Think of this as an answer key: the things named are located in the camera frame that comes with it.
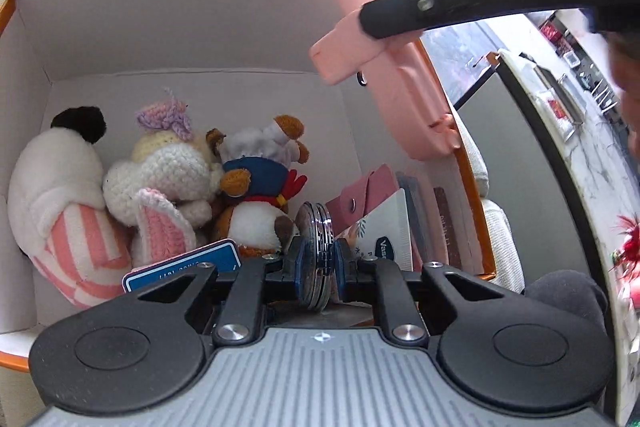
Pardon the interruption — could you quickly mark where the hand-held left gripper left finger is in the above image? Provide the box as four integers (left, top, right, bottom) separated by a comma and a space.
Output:
132, 251, 306, 349

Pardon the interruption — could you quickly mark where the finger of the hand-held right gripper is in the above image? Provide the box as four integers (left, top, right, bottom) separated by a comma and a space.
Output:
360, 0, 481, 41

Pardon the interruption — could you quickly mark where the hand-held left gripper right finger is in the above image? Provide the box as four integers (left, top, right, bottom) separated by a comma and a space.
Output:
332, 239, 521, 349

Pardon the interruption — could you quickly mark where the round silver metal disc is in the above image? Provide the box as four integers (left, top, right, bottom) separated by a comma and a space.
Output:
295, 202, 334, 311

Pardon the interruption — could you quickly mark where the pink plastic holder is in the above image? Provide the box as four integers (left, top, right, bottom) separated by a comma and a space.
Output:
286, 0, 462, 162

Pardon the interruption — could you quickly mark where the dark books row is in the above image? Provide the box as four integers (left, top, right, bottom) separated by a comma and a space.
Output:
395, 172, 466, 270

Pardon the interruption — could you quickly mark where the white orange-rimmed storage box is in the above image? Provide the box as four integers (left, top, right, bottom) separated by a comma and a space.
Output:
0, 0, 498, 375

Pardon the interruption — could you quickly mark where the person's right forearm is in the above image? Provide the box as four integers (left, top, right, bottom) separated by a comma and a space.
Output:
606, 32, 640, 132

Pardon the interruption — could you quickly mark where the white leaf print packet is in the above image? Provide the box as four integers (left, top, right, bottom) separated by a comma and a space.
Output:
345, 188, 416, 273

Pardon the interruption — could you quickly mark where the brown bear plush chef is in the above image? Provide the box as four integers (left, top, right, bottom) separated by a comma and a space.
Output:
205, 114, 311, 260

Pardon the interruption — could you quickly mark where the pink snap wallet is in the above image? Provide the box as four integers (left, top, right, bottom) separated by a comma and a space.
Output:
325, 163, 401, 240

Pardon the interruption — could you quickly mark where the blue white bordered card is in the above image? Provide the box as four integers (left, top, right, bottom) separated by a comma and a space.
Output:
122, 238, 242, 293

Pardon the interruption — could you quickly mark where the metal tray with red items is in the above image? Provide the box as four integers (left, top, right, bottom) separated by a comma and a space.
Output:
531, 66, 590, 144

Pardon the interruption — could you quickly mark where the crocheted bunny plush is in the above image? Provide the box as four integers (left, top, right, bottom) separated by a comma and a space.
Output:
102, 89, 223, 265

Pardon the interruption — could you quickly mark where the white marble counter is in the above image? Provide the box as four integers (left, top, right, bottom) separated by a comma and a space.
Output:
492, 9, 640, 423

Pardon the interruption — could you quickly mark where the dark grey cloth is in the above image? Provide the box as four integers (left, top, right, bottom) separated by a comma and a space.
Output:
522, 271, 608, 310

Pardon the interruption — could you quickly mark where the white pink striped plush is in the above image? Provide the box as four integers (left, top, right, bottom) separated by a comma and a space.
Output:
7, 106, 136, 310

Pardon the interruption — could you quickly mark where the red ornament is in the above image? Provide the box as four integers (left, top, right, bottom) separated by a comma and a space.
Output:
607, 214, 640, 288

